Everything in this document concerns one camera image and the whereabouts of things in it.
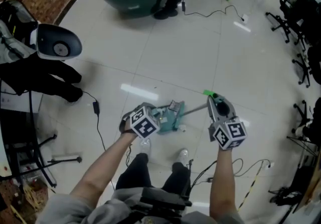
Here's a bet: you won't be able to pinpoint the white whiteboard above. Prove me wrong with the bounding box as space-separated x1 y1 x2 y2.
0 117 12 177

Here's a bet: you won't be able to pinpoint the black chest-mounted device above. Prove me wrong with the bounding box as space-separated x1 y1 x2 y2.
130 187 193 216

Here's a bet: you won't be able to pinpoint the black office chair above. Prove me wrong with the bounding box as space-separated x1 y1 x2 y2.
292 99 315 135
265 0 308 51
291 47 321 88

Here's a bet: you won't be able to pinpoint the person's left hand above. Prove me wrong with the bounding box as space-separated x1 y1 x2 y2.
119 114 138 135

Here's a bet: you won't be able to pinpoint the thin black cable with adapter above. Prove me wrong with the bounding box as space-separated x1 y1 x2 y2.
181 0 245 22

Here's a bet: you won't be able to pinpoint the white shell backpack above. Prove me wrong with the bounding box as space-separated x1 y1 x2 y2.
0 0 83 64

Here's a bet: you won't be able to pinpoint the white socket block with cable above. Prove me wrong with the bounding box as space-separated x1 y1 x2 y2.
232 158 274 177

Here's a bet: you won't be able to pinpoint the tangle of black cables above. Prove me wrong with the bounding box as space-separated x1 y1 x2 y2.
190 159 219 190

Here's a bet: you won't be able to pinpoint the yellow black hazard tape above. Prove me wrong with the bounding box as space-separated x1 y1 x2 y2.
236 160 264 213

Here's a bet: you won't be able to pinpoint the person's right white shoe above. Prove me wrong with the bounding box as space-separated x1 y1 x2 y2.
175 148 190 165

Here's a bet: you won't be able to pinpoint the small litter pieces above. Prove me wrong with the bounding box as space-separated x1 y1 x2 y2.
155 101 187 133

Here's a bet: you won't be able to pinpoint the wooden desk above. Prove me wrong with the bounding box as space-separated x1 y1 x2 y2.
298 150 321 212

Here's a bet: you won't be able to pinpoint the person's left white shoe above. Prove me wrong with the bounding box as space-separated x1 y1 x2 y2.
139 138 152 158

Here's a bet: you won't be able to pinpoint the person's left black trouser leg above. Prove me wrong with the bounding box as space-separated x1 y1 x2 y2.
115 152 152 191

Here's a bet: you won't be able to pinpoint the person's right forearm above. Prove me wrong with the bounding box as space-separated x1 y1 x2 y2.
209 148 239 218

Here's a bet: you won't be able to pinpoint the black power adapter with cable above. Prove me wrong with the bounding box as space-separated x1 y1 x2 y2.
80 90 116 192

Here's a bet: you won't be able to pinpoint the person's grey shirt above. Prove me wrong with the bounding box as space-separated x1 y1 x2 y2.
35 187 245 224

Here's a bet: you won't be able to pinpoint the person's left forearm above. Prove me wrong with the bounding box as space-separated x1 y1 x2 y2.
69 131 138 203

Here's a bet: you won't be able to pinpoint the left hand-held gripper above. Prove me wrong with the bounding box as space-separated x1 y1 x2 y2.
129 102 161 140

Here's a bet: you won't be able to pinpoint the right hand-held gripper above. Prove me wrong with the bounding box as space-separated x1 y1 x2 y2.
206 95 249 151

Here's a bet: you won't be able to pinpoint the person's black trouser leg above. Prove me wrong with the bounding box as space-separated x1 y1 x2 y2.
162 161 192 195
115 152 152 191

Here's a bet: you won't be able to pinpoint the small white cabinet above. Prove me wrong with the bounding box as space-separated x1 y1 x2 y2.
0 84 44 114

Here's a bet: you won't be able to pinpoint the person's white shoe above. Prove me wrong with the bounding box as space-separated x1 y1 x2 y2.
175 148 190 165
139 138 152 158

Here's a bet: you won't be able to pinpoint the person's right black trouser leg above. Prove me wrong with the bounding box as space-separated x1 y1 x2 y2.
162 161 192 195

